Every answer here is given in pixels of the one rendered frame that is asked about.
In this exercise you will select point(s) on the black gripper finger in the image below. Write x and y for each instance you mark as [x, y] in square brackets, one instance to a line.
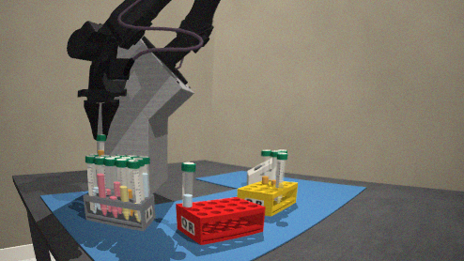
[94, 108]
[107, 118]

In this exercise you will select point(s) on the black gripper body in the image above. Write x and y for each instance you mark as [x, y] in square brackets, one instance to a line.
[99, 95]

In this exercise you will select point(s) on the blue bench mat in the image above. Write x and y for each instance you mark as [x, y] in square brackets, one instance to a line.
[162, 241]

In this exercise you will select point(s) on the yellow rack with round wells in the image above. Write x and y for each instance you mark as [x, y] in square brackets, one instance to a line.
[266, 193]

